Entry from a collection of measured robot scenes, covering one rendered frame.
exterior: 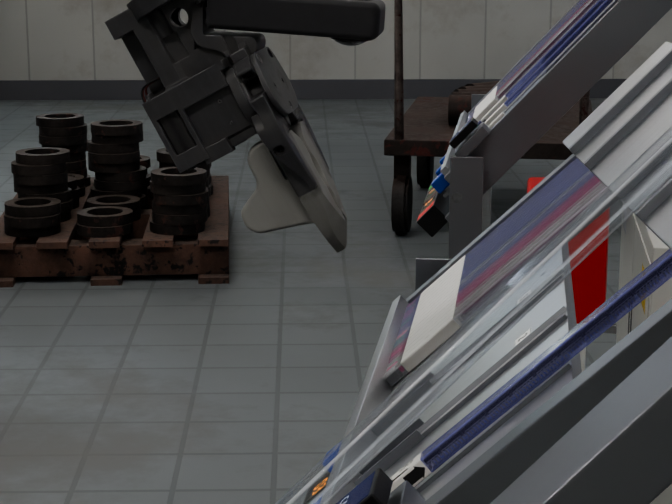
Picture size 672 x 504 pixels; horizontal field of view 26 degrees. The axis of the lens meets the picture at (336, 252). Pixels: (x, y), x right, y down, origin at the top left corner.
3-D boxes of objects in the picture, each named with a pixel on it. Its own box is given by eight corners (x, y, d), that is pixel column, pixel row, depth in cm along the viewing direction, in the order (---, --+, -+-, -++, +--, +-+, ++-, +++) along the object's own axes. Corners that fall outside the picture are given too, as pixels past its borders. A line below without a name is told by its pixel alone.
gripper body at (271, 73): (208, 164, 103) (125, 12, 102) (314, 108, 101) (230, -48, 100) (184, 183, 96) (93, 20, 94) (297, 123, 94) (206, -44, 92)
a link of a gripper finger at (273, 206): (282, 279, 100) (218, 161, 99) (358, 241, 99) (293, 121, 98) (275, 290, 97) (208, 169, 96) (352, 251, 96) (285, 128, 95)
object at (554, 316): (354, 636, 85) (317, 597, 85) (431, 327, 149) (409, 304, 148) (604, 436, 80) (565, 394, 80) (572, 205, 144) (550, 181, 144)
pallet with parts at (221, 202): (-34, 288, 445) (-42, 150, 435) (30, 212, 558) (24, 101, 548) (228, 285, 448) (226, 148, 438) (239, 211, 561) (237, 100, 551)
